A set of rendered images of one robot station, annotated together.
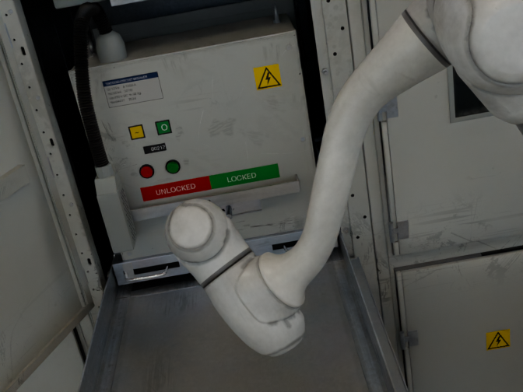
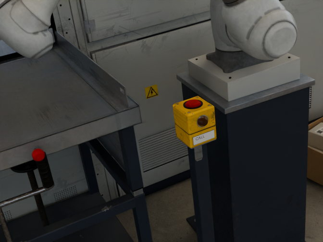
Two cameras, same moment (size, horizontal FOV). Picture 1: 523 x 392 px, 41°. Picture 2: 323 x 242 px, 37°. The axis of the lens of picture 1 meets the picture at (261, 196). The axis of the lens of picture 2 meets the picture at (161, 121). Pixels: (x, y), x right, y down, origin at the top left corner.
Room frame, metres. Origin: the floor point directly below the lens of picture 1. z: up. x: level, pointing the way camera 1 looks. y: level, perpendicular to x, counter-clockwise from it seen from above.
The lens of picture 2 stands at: (-0.37, 0.27, 1.44)
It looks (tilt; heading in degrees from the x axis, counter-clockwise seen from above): 28 degrees down; 335
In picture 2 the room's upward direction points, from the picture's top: 8 degrees counter-clockwise
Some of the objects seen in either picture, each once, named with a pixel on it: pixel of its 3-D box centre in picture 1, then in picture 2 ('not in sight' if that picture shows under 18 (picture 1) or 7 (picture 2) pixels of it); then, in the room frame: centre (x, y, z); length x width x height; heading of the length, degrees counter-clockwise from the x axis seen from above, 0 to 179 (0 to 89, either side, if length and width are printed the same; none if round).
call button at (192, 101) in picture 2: not in sight; (192, 105); (0.57, -0.26, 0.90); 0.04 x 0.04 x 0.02
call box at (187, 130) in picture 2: not in sight; (194, 121); (0.57, -0.26, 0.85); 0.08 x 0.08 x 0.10; 89
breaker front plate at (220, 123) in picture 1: (205, 157); not in sight; (1.49, 0.11, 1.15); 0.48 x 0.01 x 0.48; 89
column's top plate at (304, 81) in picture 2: not in sight; (242, 79); (0.90, -0.65, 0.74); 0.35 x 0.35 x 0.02; 86
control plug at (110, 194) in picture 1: (116, 210); not in sight; (1.42, 0.32, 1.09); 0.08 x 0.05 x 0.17; 179
